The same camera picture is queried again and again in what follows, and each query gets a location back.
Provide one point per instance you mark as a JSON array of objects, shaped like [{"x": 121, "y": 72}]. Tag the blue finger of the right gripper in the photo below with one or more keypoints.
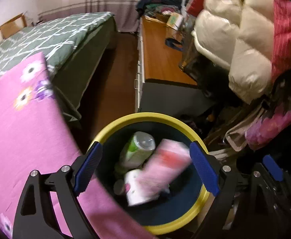
[{"x": 273, "y": 168}]

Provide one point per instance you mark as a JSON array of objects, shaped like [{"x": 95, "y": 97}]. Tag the white paper cup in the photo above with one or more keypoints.
[{"x": 134, "y": 194}]

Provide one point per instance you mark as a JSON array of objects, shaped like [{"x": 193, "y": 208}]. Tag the cream puffer jacket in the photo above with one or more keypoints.
[{"x": 238, "y": 35}]

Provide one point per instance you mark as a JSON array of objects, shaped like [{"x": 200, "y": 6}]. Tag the pink strawberry milk carton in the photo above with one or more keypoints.
[{"x": 169, "y": 160}]

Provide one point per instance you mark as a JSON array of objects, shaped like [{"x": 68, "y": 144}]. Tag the green white lotion bottle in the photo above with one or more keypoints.
[{"x": 136, "y": 151}]

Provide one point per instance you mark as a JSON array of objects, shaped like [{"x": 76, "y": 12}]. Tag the clothes pile on cabinet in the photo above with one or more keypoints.
[{"x": 150, "y": 7}]

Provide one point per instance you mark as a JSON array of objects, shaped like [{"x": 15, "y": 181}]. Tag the yellow rimmed trash bin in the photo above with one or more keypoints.
[{"x": 104, "y": 202}]

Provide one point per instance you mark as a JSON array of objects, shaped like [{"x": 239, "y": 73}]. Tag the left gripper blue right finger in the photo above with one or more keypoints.
[{"x": 207, "y": 167}]

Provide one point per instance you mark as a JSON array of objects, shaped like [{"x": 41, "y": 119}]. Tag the wooden tv cabinet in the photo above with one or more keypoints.
[{"x": 160, "y": 85}]

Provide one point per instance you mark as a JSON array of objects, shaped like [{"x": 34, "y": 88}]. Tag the wooden headboard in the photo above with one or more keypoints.
[{"x": 12, "y": 26}]

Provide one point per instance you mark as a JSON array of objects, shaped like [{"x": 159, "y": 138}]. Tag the bed with green quilt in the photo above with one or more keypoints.
[{"x": 72, "y": 46}]

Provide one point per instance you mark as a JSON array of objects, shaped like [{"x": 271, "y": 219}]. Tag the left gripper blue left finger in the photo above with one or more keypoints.
[{"x": 85, "y": 166}]

